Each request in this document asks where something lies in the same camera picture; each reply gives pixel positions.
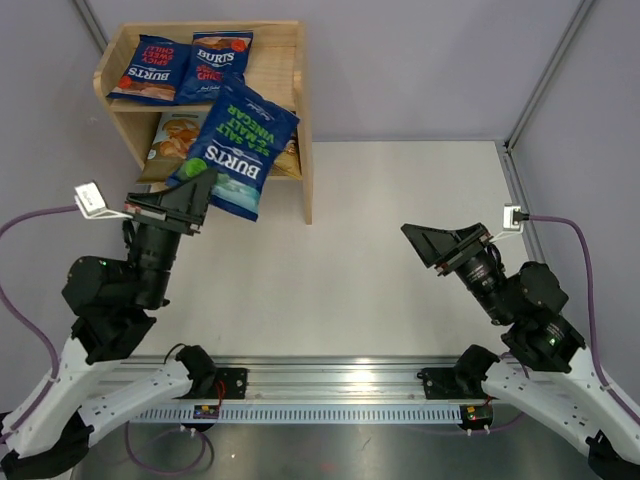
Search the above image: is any blue Burts spicy chilli bag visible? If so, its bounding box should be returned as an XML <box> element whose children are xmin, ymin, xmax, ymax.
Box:
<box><xmin>107</xmin><ymin>35</ymin><xmax>191</xmax><ymax>105</ymax></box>

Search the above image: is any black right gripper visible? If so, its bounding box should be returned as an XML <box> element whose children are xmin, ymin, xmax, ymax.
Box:
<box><xmin>401</xmin><ymin>221</ymin><xmax>514</xmax><ymax>324</ymax></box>

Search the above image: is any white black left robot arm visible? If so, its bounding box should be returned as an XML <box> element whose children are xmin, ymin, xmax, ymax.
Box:
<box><xmin>1</xmin><ymin>169</ymin><xmax>218</xmax><ymax>479</ymax></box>

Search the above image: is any aluminium mounting rail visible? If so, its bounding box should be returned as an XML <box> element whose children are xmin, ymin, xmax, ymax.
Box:
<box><xmin>94</xmin><ymin>355</ymin><xmax>609</xmax><ymax>401</ymax></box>

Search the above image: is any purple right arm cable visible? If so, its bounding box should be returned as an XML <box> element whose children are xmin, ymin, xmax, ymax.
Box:
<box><xmin>399</xmin><ymin>213</ymin><xmax>640</xmax><ymax>436</ymax></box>

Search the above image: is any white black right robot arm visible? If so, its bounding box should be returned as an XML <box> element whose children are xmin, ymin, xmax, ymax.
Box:
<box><xmin>401</xmin><ymin>223</ymin><xmax>639</xmax><ymax>479</ymax></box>

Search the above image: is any Burts sea salt vinegar bag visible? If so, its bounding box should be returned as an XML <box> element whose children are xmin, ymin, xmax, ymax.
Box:
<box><xmin>166</xmin><ymin>75</ymin><xmax>299</xmax><ymax>222</ymax></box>

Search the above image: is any light blue cassava chips bag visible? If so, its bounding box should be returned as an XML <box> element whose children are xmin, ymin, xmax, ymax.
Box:
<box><xmin>137</xmin><ymin>111</ymin><xmax>207</xmax><ymax>185</ymax></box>

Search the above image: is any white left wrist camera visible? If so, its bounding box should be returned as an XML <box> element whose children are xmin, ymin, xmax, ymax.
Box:
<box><xmin>74</xmin><ymin>181</ymin><xmax>129</xmax><ymax>220</ymax></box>

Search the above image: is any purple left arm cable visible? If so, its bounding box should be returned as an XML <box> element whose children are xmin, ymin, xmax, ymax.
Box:
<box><xmin>0</xmin><ymin>204</ymin><xmax>215</xmax><ymax>474</ymax></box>

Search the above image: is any tan kettle cooked chips bag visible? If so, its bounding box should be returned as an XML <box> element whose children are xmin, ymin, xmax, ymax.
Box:
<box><xmin>271</xmin><ymin>132</ymin><xmax>302</xmax><ymax>180</ymax></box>

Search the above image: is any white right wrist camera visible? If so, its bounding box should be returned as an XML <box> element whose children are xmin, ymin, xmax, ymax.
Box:
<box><xmin>490</xmin><ymin>204</ymin><xmax>530</xmax><ymax>243</ymax></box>

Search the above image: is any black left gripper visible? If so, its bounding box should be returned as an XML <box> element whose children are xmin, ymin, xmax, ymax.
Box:
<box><xmin>127</xmin><ymin>167</ymin><xmax>219</xmax><ymax>308</ymax></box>

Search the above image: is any wooden two-tier shelf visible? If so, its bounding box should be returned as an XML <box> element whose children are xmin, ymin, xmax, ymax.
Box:
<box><xmin>93</xmin><ymin>20</ymin><xmax>314</xmax><ymax>225</ymax></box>

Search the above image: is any white slotted cable duct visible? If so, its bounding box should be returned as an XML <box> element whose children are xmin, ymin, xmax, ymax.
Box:
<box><xmin>133</xmin><ymin>404</ymin><xmax>462</xmax><ymax>425</ymax></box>

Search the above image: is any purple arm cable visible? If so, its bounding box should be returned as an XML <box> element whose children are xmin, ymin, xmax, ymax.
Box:
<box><xmin>399</xmin><ymin>213</ymin><xmax>640</xmax><ymax>436</ymax></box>
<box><xmin>0</xmin><ymin>204</ymin><xmax>215</xmax><ymax>474</ymax></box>

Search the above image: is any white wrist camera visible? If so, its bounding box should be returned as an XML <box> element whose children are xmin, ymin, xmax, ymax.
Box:
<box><xmin>74</xmin><ymin>181</ymin><xmax>129</xmax><ymax>220</ymax></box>
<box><xmin>490</xmin><ymin>204</ymin><xmax>530</xmax><ymax>243</ymax></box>

